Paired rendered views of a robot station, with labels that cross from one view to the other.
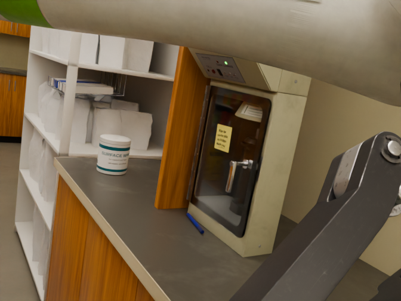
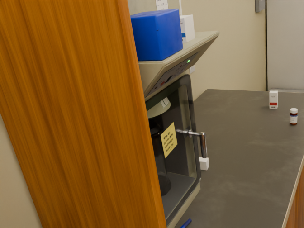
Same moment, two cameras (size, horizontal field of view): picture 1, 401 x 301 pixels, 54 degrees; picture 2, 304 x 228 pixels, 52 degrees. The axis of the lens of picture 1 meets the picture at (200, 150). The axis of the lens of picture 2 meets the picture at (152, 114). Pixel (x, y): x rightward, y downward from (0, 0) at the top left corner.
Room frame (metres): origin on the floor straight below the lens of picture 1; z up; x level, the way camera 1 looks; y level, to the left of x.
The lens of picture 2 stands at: (1.50, 0.67, 1.66)
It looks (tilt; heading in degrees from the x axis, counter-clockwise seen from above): 22 degrees down; 249
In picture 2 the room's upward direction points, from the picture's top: 9 degrees counter-clockwise
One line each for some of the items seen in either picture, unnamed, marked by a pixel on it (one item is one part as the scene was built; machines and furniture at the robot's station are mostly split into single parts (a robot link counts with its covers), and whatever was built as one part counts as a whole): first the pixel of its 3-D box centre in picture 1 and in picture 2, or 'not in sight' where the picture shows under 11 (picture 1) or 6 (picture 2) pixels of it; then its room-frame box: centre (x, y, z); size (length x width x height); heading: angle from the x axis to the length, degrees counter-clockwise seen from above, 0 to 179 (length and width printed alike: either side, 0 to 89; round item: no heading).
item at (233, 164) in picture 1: (236, 175); (198, 144); (1.06, -0.11, 1.17); 0.05 x 0.03 x 0.10; 124
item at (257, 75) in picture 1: (228, 64); (177, 64); (1.14, -0.03, 1.46); 0.32 x 0.12 x 0.10; 34
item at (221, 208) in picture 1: (224, 156); (173, 152); (1.17, -0.08, 1.19); 0.30 x 0.01 x 0.40; 34
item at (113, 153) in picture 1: (113, 154); not in sight; (1.65, 0.37, 1.02); 0.13 x 0.13 x 0.15
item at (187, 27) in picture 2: not in sight; (181, 29); (1.11, -0.06, 1.54); 0.05 x 0.05 x 0.06; 34
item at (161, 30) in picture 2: not in sight; (151, 35); (1.23, 0.02, 1.56); 0.10 x 0.10 x 0.09; 34
